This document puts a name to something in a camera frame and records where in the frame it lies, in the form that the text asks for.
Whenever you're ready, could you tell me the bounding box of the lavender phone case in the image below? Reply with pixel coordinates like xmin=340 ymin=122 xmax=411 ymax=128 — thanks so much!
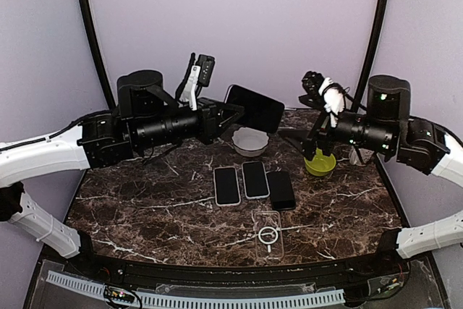
xmin=241 ymin=160 xmax=271 ymax=200

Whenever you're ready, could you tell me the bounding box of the purple smartphone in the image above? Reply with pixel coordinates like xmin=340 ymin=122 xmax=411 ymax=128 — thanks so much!
xmin=268 ymin=172 xmax=295 ymax=209

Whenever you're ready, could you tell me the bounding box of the black phone case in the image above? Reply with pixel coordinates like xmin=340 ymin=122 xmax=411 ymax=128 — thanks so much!
xmin=266 ymin=170 xmax=297 ymax=211

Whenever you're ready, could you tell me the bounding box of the black smartphone silver edge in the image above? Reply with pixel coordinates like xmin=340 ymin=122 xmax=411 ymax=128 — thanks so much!
xmin=243 ymin=162 xmax=268 ymax=198

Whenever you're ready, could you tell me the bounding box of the pink phone case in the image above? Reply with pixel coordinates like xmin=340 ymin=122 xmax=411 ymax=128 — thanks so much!
xmin=213 ymin=166 xmax=242 ymax=208

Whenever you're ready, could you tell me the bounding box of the clear magsafe phone case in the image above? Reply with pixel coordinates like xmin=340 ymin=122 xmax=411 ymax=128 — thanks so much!
xmin=252 ymin=211 xmax=284 ymax=263

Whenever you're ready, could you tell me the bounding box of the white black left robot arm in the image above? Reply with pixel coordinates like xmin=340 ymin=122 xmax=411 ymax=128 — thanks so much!
xmin=1 ymin=70 xmax=245 ymax=277

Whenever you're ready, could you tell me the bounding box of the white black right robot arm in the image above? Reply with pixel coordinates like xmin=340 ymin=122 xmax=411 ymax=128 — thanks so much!
xmin=279 ymin=72 xmax=462 ymax=185

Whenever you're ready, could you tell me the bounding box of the green bowl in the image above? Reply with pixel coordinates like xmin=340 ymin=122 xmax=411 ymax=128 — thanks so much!
xmin=304 ymin=148 xmax=336 ymax=177

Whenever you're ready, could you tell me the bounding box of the white scalloped bowl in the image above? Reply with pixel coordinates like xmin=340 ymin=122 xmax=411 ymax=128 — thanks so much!
xmin=231 ymin=127 xmax=269 ymax=158

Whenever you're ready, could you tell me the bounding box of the white mug yellow inside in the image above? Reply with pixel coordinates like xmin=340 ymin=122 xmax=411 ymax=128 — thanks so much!
xmin=349 ymin=147 xmax=373 ymax=166

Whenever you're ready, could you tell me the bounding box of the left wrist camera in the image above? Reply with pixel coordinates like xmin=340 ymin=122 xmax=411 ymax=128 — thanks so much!
xmin=175 ymin=53 xmax=216 ymax=111

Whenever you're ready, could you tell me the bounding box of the black right corner post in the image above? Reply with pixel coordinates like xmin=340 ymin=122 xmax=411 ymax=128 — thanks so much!
xmin=351 ymin=0 xmax=388 ymax=112

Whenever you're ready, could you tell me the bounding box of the black corner post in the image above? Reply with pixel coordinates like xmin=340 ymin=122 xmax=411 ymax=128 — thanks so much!
xmin=78 ymin=0 xmax=116 ymax=109
xmin=351 ymin=0 xmax=388 ymax=112

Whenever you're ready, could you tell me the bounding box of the black front table rail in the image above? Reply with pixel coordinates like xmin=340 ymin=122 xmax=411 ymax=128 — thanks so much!
xmin=39 ymin=246 xmax=416 ymax=292

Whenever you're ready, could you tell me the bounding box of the white slotted cable duct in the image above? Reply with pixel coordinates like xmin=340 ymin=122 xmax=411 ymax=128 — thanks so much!
xmin=46 ymin=271 xmax=345 ymax=308

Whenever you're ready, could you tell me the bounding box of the black left corner post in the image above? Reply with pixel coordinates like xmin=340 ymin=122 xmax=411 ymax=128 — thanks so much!
xmin=78 ymin=0 xmax=116 ymax=109

